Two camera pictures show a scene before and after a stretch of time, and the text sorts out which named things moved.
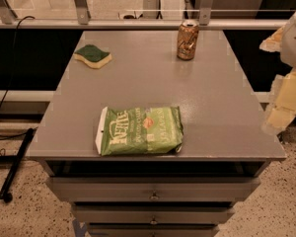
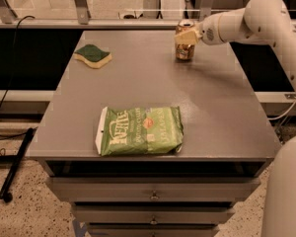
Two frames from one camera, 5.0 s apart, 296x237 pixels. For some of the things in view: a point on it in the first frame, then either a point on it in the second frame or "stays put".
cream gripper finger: [288, 94] to [209, 33]
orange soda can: [187, 39] stays put
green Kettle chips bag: [126, 130] stays put
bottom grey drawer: [153, 230] stays put
